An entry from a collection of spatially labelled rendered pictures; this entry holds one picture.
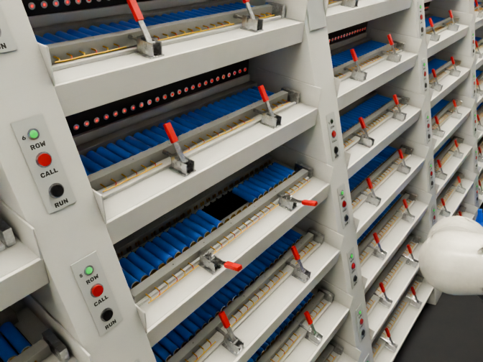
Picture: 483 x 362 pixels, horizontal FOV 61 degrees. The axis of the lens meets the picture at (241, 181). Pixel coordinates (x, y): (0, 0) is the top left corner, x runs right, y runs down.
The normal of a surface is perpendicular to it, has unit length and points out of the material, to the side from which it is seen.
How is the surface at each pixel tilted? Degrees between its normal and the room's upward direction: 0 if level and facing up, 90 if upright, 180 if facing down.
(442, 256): 52
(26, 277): 111
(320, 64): 90
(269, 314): 21
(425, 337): 0
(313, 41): 90
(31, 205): 90
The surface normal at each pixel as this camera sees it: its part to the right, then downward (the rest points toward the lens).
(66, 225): 0.74, 0.07
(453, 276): -0.40, 0.29
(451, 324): -0.22, -0.91
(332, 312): 0.06, -0.83
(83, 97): 0.77, 0.39
